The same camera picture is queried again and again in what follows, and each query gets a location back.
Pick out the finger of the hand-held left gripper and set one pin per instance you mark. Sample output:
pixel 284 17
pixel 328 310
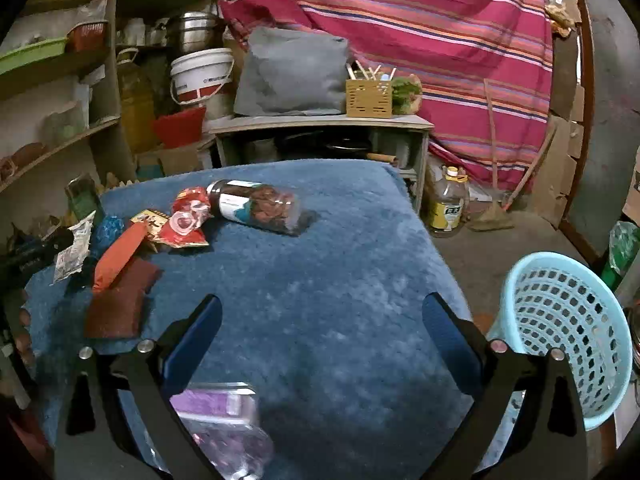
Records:
pixel 107 235
pixel 82 272

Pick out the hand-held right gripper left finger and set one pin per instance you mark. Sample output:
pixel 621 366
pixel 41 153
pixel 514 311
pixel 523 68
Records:
pixel 195 340

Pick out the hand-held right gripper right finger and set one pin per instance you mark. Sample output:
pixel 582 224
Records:
pixel 450 340

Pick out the orange packet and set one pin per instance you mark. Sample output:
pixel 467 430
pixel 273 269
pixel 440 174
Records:
pixel 117 257

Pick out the silver foil packet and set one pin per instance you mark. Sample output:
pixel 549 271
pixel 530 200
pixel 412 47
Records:
pixel 72 250

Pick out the brown pouch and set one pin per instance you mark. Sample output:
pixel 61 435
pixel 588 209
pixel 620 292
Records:
pixel 120 305

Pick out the purple bead package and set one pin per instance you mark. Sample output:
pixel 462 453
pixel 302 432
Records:
pixel 220 410

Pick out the red snack packet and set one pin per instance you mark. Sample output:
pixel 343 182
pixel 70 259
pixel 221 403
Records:
pixel 185 220

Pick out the light blue plastic basket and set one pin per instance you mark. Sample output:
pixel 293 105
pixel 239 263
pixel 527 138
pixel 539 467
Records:
pixel 550 280

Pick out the person's left hand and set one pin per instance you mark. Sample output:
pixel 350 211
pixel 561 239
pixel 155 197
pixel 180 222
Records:
pixel 25 330

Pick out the green tall jar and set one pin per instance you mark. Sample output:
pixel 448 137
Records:
pixel 82 197

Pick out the small yellow box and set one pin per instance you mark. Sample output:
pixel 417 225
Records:
pixel 150 217

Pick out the yellow egg tray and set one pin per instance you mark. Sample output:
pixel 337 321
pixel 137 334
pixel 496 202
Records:
pixel 117 182

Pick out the brown cardboard box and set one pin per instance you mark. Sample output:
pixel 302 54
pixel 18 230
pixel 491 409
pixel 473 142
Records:
pixel 170 160

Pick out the sweet potato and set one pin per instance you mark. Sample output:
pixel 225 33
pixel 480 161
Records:
pixel 30 155

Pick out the clear plastic container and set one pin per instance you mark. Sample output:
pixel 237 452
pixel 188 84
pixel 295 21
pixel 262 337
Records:
pixel 65 122

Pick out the wooden shelf unit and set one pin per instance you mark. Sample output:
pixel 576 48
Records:
pixel 105 110

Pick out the blue knitted blanket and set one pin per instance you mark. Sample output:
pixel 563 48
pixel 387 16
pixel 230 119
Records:
pixel 320 320

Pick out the large yellow oil bottle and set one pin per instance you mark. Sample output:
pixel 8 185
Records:
pixel 136 110

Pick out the red plastic basket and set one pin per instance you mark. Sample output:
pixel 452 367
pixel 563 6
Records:
pixel 179 127

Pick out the clear oil bottle yellow label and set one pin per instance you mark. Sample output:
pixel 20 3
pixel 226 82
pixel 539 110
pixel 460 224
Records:
pixel 447 205

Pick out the clear jar of nuts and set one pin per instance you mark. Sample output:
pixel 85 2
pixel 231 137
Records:
pixel 260 205

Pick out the white plastic bucket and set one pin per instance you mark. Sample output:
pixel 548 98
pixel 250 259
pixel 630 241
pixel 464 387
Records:
pixel 200 77

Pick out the wooden broom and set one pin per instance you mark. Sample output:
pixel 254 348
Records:
pixel 495 160

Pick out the green plastic bag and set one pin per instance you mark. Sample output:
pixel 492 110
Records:
pixel 622 255

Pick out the green plastic tray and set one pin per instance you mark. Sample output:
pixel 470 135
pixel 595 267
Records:
pixel 30 57

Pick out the small red basket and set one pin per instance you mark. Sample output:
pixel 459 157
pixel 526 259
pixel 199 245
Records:
pixel 87 36

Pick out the steel pot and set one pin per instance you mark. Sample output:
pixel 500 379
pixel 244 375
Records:
pixel 192 32

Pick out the low grey cabinet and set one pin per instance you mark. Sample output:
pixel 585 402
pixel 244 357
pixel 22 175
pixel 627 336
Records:
pixel 325 122

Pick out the grey cushion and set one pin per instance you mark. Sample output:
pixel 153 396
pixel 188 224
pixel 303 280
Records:
pixel 292 72

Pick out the green vegetable bundle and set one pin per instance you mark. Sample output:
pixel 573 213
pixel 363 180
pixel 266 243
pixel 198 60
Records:
pixel 407 95

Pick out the yellow chopstick holder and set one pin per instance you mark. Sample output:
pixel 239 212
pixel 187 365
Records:
pixel 369 100

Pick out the bunch of wooden chopsticks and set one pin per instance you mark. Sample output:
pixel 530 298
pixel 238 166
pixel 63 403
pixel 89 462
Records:
pixel 372 72

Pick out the red striped cloth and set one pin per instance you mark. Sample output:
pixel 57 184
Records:
pixel 425 20

